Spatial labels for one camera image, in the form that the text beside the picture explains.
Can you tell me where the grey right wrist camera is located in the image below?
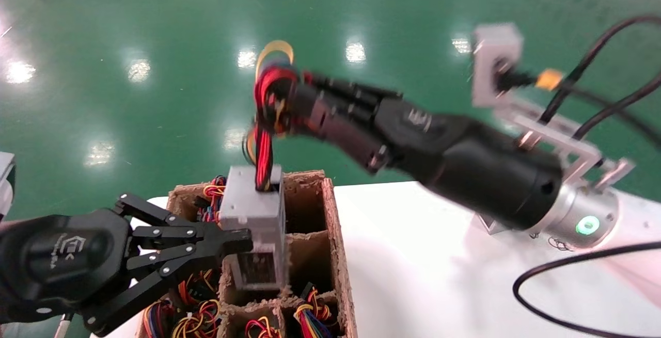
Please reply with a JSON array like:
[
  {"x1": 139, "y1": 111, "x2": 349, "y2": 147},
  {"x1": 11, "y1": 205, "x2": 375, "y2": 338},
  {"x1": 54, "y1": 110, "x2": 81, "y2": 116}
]
[{"x1": 471, "y1": 22, "x2": 525, "y2": 109}]

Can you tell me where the grey wired power supply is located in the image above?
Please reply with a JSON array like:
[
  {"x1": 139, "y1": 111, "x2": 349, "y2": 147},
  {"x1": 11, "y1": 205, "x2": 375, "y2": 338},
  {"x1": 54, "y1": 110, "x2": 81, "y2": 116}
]
[
  {"x1": 244, "y1": 316, "x2": 282, "y2": 338},
  {"x1": 219, "y1": 40, "x2": 301, "y2": 293},
  {"x1": 178, "y1": 270, "x2": 220, "y2": 302},
  {"x1": 293, "y1": 281, "x2": 337, "y2": 338},
  {"x1": 203, "y1": 174, "x2": 229, "y2": 223},
  {"x1": 142, "y1": 299, "x2": 223, "y2": 338}
]

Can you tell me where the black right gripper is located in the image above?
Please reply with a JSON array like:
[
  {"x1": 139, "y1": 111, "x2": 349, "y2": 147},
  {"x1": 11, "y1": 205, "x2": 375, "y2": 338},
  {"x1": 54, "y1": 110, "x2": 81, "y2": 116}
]
[{"x1": 289, "y1": 72, "x2": 564, "y2": 231}]

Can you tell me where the white tube frame rack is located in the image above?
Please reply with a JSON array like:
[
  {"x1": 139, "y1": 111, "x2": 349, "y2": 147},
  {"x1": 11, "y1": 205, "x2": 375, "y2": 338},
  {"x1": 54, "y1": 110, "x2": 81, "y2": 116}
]
[{"x1": 53, "y1": 313, "x2": 73, "y2": 338}]

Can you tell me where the divided brown cardboard box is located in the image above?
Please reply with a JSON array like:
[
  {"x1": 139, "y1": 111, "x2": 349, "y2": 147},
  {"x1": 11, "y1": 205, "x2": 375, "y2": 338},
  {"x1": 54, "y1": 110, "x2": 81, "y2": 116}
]
[{"x1": 137, "y1": 169, "x2": 358, "y2": 338}]

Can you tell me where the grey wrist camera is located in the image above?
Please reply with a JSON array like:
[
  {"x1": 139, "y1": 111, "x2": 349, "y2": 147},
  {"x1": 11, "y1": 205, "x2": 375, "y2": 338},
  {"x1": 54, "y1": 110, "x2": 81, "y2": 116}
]
[
  {"x1": 0, "y1": 151, "x2": 16, "y2": 219},
  {"x1": 471, "y1": 22, "x2": 525, "y2": 109}
]

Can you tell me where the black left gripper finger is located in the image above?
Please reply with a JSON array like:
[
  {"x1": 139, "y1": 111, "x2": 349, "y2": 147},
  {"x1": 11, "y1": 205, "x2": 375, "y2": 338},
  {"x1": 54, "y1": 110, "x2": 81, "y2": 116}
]
[{"x1": 115, "y1": 192, "x2": 254, "y2": 256}]

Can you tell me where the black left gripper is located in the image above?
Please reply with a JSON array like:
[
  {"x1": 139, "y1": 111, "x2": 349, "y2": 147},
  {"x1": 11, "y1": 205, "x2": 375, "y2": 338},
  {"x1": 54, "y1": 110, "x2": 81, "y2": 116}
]
[{"x1": 0, "y1": 209, "x2": 224, "y2": 336}]

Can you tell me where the silver camera bracket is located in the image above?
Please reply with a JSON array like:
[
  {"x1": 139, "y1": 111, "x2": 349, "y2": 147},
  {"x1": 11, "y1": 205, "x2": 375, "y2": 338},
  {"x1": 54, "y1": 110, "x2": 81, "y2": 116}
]
[{"x1": 480, "y1": 94, "x2": 637, "y2": 236}]

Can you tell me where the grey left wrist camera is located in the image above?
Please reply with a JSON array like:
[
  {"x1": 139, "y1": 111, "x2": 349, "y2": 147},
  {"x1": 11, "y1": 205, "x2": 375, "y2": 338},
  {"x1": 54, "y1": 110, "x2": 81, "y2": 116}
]
[{"x1": 0, "y1": 151, "x2": 16, "y2": 219}]

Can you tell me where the black cable yellow plug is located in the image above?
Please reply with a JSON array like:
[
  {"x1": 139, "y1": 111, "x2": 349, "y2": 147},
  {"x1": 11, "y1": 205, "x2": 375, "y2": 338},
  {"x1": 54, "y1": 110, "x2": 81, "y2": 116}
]
[{"x1": 496, "y1": 62, "x2": 661, "y2": 148}]

